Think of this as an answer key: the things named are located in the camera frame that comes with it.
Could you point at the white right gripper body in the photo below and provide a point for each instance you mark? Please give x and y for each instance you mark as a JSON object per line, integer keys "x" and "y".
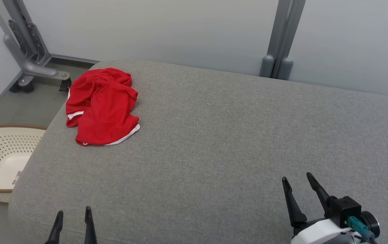
{"x": 319, "y": 234}

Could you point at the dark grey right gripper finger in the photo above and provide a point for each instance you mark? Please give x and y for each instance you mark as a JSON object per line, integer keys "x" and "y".
{"x": 294, "y": 206}
{"x": 319, "y": 193}

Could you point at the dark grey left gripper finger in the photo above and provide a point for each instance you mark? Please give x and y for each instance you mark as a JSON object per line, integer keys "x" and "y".
{"x": 57, "y": 227}
{"x": 89, "y": 227}

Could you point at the red basketball jersey garment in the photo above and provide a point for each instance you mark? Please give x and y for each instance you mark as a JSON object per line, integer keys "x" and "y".
{"x": 106, "y": 108}

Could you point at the grey metal stand with casters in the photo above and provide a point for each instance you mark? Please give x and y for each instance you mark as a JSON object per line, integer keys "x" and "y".
{"x": 31, "y": 67}

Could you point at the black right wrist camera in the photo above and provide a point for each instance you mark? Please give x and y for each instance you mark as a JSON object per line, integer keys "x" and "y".
{"x": 344, "y": 210}

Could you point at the grey metal partition post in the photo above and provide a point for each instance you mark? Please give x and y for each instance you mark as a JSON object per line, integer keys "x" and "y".
{"x": 283, "y": 34}

